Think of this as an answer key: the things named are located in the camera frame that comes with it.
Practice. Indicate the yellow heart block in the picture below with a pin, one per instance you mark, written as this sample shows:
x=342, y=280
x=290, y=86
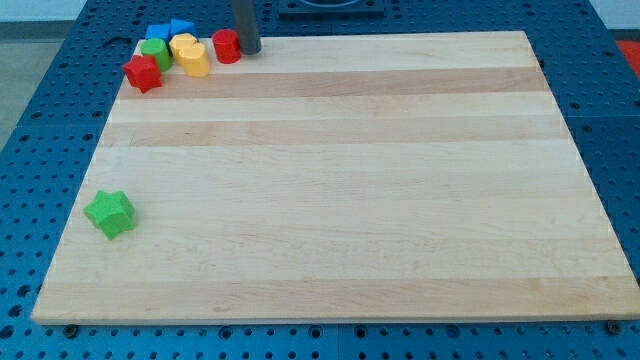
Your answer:
x=190, y=54

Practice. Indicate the red star block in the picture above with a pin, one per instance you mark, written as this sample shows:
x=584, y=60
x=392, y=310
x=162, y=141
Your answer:
x=143, y=73

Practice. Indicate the green star block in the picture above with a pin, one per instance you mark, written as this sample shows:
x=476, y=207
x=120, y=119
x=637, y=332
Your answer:
x=111, y=212

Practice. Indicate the light wooden board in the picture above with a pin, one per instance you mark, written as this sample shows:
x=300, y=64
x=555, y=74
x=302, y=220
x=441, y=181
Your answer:
x=381, y=178

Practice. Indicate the red cylinder block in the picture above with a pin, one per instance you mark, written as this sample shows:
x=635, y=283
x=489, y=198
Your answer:
x=226, y=46

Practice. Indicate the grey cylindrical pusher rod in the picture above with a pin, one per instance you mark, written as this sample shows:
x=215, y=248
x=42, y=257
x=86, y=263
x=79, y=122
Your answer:
x=246, y=25

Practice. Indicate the blue triangle block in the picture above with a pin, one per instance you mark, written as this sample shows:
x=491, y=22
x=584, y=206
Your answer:
x=179, y=26

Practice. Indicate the green cylinder block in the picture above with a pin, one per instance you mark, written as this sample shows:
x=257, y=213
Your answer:
x=157, y=48

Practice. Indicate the blue cube block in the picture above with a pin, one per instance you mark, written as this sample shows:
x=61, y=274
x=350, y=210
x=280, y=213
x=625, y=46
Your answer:
x=159, y=31

